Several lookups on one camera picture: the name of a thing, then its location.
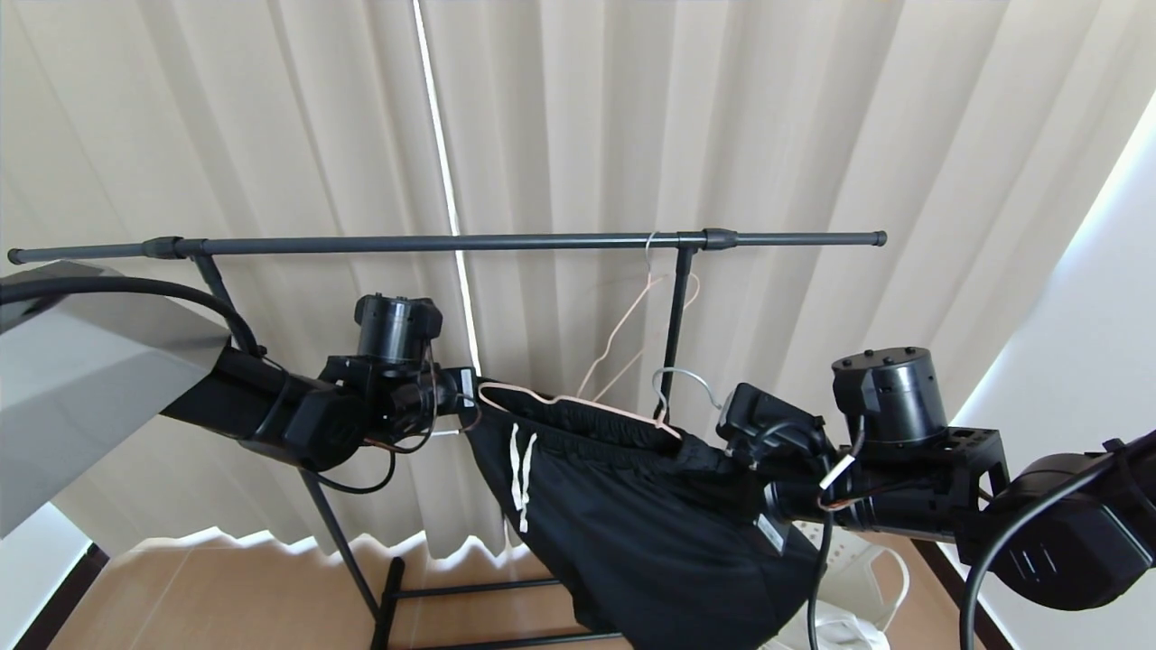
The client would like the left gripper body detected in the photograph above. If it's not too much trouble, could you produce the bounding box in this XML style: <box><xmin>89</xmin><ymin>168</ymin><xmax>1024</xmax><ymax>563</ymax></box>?
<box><xmin>370</xmin><ymin>365</ymin><xmax>482</xmax><ymax>444</ymax></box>

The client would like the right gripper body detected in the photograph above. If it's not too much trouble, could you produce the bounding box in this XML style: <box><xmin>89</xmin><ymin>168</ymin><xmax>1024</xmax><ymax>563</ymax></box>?
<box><xmin>757</xmin><ymin>456</ymin><xmax>960</xmax><ymax>551</ymax></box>

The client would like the pink clothes hanger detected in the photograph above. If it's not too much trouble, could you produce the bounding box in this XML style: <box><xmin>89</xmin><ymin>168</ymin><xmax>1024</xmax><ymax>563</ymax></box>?
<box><xmin>575</xmin><ymin>233</ymin><xmax>702</xmax><ymax>404</ymax></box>
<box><xmin>476</xmin><ymin>366</ymin><xmax>725</xmax><ymax>443</ymax></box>

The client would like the black knitted garment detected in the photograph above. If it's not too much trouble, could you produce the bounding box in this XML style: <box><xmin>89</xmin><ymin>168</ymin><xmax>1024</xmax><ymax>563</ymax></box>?
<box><xmin>458</xmin><ymin>384</ymin><xmax>825</xmax><ymax>650</ymax></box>

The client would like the white laundry basket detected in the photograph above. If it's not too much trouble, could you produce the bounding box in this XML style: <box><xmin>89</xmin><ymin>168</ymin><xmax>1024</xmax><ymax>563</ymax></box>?
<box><xmin>813</xmin><ymin>522</ymin><xmax>913</xmax><ymax>650</ymax></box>

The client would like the black clothes rack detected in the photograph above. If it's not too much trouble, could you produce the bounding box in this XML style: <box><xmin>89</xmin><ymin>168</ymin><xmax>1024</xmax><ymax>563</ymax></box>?
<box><xmin>7</xmin><ymin>227</ymin><xmax>888</xmax><ymax>650</ymax></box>

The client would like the white garment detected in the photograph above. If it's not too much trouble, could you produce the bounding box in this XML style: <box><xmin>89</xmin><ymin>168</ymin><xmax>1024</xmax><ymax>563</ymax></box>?
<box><xmin>795</xmin><ymin>603</ymin><xmax>897</xmax><ymax>650</ymax></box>

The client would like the beige curtain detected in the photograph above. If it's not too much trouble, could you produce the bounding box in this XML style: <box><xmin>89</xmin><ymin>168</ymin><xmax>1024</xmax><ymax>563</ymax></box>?
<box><xmin>0</xmin><ymin>0</ymin><xmax>1156</xmax><ymax>565</ymax></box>

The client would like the black cable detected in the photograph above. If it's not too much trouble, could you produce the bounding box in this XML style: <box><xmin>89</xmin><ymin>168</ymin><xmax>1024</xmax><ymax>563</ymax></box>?
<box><xmin>0</xmin><ymin>274</ymin><xmax>399</xmax><ymax>497</ymax></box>
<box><xmin>806</xmin><ymin>432</ymin><xmax>1156</xmax><ymax>650</ymax></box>

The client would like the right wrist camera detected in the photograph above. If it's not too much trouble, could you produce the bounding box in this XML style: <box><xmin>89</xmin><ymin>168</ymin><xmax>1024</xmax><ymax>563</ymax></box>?
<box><xmin>716</xmin><ymin>383</ymin><xmax>832</xmax><ymax>470</ymax></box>

